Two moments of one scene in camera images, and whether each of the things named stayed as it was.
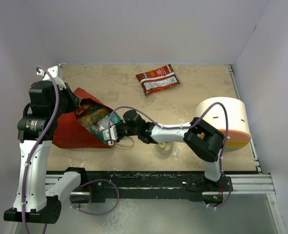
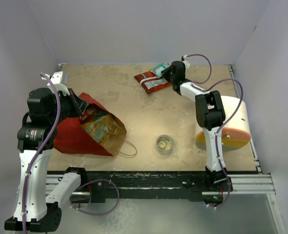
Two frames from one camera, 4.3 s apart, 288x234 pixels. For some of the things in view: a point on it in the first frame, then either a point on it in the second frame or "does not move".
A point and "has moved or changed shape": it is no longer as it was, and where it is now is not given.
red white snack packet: (155, 80) does not move
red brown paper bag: (69, 130) has moved or changed shape
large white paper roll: (228, 115) does not move
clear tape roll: (165, 147) does not move
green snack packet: (97, 128) -> (157, 70)
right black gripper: (119, 136) -> (165, 72)
